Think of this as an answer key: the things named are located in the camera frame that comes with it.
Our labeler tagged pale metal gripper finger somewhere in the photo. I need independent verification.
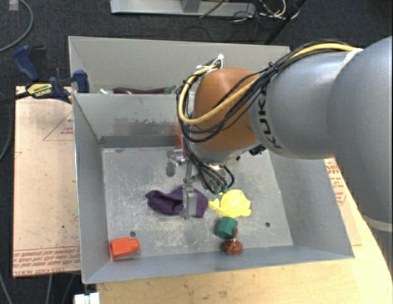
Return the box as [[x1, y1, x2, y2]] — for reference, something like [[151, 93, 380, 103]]
[[165, 149, 184, 177], [182, 184, 198, 220]]

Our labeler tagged purple cloth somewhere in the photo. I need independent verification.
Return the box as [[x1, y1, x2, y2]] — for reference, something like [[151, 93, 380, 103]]
[[145, 185, 209, 219]]

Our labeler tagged grey metal bin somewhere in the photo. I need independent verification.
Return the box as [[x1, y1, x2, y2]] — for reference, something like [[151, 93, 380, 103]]
[[68, 35, 356, 285]]

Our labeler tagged green plastic block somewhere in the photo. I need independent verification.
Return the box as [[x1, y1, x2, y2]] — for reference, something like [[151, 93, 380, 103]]
[[214, 216, 239, 239]]

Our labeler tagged yellow plastic toy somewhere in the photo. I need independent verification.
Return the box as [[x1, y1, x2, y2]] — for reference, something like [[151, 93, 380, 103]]
[[208, 189, 252, 219]]

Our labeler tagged red-brown plastic toy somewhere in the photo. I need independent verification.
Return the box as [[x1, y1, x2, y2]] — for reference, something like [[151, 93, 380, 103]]
[[221, 227, 244, 255]]

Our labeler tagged orange plastic block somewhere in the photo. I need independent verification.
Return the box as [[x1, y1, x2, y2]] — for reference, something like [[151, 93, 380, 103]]
[[109, 237, 141, 260]]

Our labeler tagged brown cardboard board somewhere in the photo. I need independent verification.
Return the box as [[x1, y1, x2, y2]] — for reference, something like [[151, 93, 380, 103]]
[[12, 85, 364, 278]]

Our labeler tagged black cylinder on white bracket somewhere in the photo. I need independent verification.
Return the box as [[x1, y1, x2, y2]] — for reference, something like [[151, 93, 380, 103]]
[[248, 144, 267, 157]]

